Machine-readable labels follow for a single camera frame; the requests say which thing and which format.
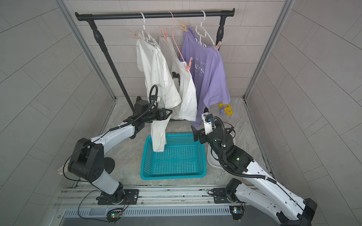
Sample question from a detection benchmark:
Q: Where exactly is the white plastic clothespin tray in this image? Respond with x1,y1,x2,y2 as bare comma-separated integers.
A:
206,133,235,169

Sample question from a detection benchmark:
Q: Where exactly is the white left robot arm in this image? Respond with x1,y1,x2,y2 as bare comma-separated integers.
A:
63,100,172,204

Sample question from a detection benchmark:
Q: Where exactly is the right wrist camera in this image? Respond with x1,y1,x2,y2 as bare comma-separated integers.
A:
201,112,213,135

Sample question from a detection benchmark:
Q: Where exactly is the right circuit board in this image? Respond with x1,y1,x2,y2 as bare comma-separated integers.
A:
229,205,245,220

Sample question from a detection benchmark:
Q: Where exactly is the teal plastic laundry basket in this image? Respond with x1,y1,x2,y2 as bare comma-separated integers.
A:
140,133,207,180

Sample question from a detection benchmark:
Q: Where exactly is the circuit board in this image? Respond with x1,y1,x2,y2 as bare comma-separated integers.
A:
229,205,245,220
106,208,124,224

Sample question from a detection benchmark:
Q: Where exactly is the black round base stand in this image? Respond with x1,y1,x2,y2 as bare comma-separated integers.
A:
104,157,116,174

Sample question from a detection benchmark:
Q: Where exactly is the purple t-shirt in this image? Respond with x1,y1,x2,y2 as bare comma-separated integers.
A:
180,27,231,128

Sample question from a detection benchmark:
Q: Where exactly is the white garment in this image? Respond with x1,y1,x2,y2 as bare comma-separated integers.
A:
136,31,182,152
158,37,198,121

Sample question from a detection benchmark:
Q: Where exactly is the beige clothespin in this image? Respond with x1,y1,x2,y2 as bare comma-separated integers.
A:
178,19,188,32

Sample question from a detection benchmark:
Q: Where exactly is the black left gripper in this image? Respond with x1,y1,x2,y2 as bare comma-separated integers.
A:
141,108,173,124

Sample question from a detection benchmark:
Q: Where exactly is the left circuit board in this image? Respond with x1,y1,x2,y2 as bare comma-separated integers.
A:
106,208,124,224

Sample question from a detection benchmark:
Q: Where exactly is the yellow plastic triangle toy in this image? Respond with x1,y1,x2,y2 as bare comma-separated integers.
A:
218,104,233,115

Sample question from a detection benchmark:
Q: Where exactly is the pink clothespin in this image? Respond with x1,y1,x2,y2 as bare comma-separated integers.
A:
214,41,222,50
159,26,168,40
127,29,141,39
184,57,193,72

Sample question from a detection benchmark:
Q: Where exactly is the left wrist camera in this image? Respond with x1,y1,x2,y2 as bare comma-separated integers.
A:
149,95,159,106

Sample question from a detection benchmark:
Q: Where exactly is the white plastic hanger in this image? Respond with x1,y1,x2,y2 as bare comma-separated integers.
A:
140,12,158,46
189,10,216,50

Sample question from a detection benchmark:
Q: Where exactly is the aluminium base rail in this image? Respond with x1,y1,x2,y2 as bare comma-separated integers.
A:
48,186,249,225

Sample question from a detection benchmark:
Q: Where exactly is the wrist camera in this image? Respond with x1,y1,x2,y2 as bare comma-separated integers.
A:
149,95,159,106
201,112,213,135

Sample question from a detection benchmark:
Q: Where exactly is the pink wire hanger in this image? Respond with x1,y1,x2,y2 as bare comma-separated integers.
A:
167,10,190,71

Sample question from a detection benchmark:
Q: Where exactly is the black metal clothes rack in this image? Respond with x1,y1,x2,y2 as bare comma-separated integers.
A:
75,9,235,112

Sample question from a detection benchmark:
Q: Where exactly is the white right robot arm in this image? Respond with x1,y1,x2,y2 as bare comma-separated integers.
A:
191,126,317,226

